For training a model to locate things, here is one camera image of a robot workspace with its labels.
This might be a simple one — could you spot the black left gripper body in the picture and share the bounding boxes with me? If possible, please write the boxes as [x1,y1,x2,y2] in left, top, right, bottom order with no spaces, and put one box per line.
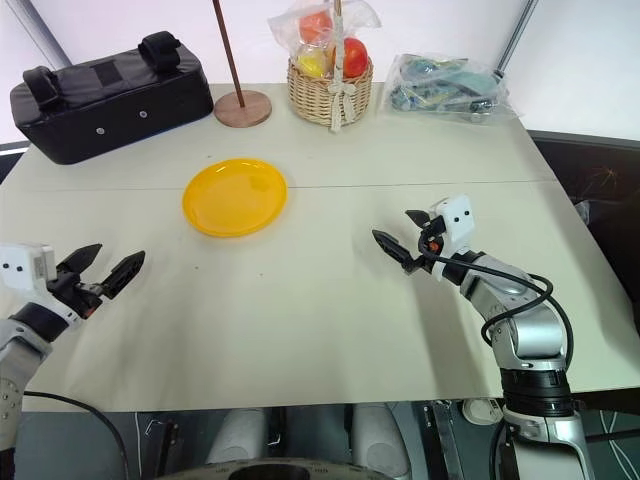
[46,271,106,322]

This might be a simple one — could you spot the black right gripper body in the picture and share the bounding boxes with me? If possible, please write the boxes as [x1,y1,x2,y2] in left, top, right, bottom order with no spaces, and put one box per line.
[413,215,446,275]

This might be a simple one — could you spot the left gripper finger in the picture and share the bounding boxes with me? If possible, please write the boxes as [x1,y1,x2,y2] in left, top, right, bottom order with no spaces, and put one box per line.
[55,243,104,276]
[100,250,147,301]

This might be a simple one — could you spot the yellow plastic plate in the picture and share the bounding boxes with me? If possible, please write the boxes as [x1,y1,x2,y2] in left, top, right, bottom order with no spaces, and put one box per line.
[181,157,290,239]

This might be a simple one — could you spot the orange fruit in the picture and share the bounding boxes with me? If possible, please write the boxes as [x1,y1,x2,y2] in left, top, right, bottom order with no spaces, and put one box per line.
[299,10,334,44]

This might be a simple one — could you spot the clear plastic bag over fruit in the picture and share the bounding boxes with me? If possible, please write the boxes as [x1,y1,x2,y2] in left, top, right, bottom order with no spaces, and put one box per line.
[266,0,383,81]

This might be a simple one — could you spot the clear bag of small items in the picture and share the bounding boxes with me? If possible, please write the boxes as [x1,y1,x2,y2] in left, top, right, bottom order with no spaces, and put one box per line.
[381,51,522,129]

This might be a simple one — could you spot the woven wicker basket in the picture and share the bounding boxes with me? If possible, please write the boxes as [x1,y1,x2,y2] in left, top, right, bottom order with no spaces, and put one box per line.
[286,0,376,134]

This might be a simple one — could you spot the small white device under table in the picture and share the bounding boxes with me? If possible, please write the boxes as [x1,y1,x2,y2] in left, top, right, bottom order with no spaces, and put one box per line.
[461,397,504,426]

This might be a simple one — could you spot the red apple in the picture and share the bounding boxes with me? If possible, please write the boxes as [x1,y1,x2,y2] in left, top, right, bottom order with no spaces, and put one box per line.
[335,37,370,79]

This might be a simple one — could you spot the yellow lemon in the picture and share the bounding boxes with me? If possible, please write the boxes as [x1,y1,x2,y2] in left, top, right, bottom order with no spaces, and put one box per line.
[296,44,334,78]

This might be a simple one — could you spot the metal pole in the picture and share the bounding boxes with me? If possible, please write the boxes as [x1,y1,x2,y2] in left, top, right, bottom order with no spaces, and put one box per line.
[491,0,540,82]

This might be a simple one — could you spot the wooden stand with round base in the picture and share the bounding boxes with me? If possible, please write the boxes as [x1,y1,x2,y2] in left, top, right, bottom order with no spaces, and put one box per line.
[211,0,274,129]

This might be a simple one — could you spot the dark round robot waist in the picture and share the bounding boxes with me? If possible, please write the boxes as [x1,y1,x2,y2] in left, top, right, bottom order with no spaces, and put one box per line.
[162,456,399,480]

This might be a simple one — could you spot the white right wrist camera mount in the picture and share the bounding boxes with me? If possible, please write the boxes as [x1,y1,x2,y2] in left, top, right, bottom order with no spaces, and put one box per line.
[428,194,474,257]

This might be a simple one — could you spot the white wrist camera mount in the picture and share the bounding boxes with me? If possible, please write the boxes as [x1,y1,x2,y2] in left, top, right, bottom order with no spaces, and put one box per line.
[0,242,57,292]
[428,194,474,257]

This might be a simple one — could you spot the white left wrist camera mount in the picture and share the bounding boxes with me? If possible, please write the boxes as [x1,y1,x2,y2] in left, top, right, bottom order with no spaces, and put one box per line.
[0,242,57,292]

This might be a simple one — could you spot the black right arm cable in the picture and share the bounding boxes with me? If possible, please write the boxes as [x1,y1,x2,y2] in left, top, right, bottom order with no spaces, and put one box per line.
[423,238,575,362]

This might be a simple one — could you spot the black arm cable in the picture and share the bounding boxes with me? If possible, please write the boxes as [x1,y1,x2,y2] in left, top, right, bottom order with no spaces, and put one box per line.
[423,238,575,362]
[22,391,127,480]

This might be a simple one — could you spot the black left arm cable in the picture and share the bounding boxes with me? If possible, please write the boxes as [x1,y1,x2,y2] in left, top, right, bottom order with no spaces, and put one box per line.
[22,391,127,480]

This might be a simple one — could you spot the black padded case with straps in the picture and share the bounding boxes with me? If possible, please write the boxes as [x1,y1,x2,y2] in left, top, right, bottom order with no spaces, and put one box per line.
[9,30,216,166]

